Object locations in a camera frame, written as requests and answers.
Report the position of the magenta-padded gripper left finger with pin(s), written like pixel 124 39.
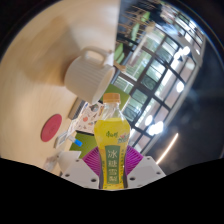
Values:
pixel 78 171

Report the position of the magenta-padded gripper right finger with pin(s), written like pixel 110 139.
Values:
pixel 146 170

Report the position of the yellow drink bottle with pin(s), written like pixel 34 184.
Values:
pixel 111 133

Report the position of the green upholstered bench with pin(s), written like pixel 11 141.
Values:
pixel 83 143

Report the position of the small blue-capped bottle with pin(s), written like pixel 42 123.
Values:
pixel 76 141

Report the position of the long curved ceiling light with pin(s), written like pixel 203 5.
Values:
pixel 168 148

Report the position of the small white card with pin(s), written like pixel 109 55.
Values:
pixel 62 139

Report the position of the flat round red coaster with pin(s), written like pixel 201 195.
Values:
pixel 51 127

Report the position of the white printed paper sheet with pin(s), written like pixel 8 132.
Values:
pixel 77 109

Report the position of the black pendant lamps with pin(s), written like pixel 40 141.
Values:
pixel 180 86

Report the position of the wooden chairs with green seats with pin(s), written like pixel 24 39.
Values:
pixel 136 30

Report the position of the dark-framed window wall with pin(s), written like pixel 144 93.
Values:
pixel 156 76

